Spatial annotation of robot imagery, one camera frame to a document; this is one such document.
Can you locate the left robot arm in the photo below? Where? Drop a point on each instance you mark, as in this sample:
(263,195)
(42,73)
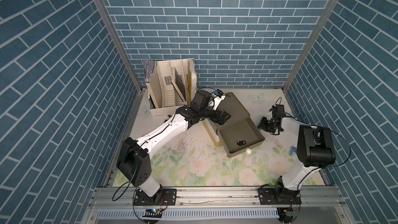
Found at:
(134,160)

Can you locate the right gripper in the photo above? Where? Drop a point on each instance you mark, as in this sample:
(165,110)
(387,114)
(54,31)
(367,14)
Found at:
(261,125)

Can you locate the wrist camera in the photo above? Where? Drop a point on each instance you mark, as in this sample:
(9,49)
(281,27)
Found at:
(278,110)
(218,97)

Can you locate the blue key fob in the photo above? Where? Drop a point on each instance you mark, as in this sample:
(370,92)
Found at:
(293,151)

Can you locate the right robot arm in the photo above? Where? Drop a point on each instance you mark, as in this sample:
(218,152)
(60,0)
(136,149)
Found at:
(315,151)

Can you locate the black car key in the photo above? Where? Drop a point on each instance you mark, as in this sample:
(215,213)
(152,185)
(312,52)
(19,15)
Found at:
(240,143)

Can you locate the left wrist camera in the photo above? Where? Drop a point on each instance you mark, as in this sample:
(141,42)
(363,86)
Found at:
(218,97)

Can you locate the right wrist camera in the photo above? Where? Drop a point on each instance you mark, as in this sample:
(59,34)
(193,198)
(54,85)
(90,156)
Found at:
(278,110)

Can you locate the white file organizer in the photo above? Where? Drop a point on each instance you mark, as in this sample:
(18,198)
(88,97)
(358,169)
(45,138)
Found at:
(161,94)

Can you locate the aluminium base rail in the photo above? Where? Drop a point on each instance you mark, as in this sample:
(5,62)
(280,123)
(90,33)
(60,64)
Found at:
(220,205)

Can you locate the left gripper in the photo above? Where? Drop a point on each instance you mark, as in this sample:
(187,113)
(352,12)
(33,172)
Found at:
(216,113)

